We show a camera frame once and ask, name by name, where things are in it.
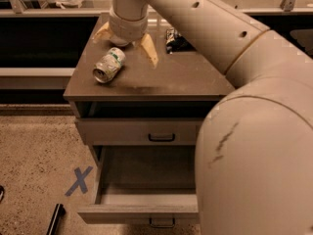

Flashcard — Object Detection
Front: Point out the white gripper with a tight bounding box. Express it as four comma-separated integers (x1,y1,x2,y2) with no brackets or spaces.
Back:
93,9,158,68

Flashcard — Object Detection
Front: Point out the green white 7up can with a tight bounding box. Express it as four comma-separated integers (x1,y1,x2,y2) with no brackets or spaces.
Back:
93,47,126,83

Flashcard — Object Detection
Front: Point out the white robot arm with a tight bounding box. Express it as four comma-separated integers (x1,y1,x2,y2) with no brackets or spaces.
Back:
96,0,313,235

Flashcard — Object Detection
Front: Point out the grey drawer cabinet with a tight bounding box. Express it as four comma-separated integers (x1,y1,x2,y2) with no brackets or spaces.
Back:
63,11,237,229

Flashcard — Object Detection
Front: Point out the open lower drawer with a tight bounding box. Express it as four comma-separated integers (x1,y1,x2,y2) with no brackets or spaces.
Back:
78,146,199,228

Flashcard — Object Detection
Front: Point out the white ceramic bowl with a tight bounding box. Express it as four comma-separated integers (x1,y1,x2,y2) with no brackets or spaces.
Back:
110,36,130,47

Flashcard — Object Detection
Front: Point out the crumpled blue chip bag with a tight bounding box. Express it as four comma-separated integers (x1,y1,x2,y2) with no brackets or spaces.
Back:
165,27,195,54

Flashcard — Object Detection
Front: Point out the blue tape cross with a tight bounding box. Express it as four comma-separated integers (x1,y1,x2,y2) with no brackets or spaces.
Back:
65,166,93,197

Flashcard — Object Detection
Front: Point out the black bar lower left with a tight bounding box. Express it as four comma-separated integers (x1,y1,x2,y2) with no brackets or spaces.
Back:
46,204,66,235

